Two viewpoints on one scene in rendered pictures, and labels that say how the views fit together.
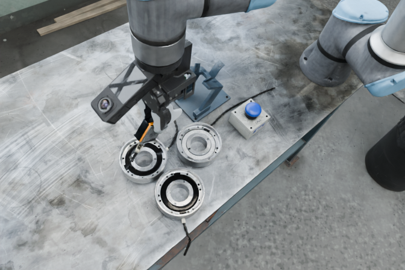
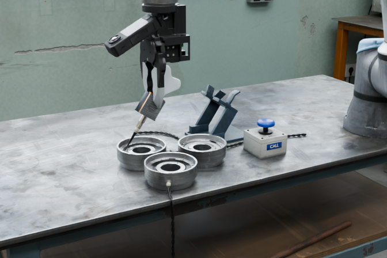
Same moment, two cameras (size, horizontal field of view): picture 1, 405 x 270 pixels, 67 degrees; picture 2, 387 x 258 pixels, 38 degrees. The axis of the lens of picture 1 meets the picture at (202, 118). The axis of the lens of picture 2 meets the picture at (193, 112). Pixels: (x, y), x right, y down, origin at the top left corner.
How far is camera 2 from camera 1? 84 cm
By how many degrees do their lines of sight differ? 43
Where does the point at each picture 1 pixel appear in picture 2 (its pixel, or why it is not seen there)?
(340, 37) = (364, 68)
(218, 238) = not seen: outside the picture
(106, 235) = (86, 192)
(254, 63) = (287, 122)
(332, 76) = (378, 124)
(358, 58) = (378, 73)
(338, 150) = not seen: outside the picture
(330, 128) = not seen: outside the picture
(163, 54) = not seen: outside the picture
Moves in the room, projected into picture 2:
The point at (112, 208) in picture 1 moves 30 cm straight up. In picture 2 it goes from (99, 180) to (91, 30)
